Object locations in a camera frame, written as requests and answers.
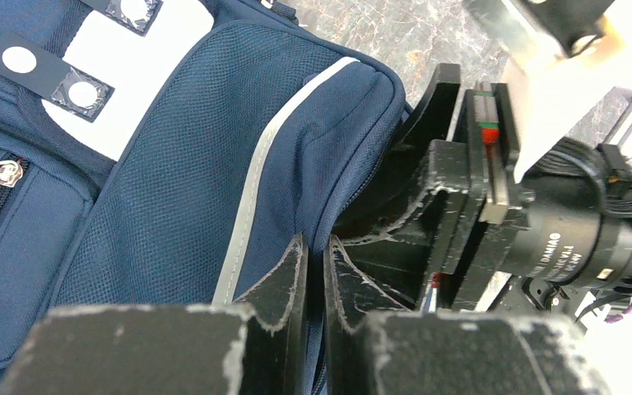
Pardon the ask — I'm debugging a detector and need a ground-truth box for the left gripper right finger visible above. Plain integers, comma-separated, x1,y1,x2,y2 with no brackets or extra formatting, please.
323,236,611,394

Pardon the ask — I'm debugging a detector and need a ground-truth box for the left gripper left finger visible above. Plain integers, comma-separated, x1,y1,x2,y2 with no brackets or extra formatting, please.
0,235,309,394

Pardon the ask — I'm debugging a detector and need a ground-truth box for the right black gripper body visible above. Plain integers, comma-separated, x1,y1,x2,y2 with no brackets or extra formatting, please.
430,81,534,311

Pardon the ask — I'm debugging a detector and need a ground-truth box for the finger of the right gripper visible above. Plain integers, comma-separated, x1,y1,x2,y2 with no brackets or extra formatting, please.
348,63,461,218
335,140,472,310

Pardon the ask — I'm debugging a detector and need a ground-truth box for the navy blue student backpack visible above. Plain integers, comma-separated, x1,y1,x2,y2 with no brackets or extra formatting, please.
0,1,411,387

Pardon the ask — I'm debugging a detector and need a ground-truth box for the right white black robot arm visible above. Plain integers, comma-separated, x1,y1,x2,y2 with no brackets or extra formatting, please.
335,63,632,311

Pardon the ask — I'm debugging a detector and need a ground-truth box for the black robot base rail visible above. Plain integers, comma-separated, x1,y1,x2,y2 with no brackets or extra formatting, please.
492,99,632,321

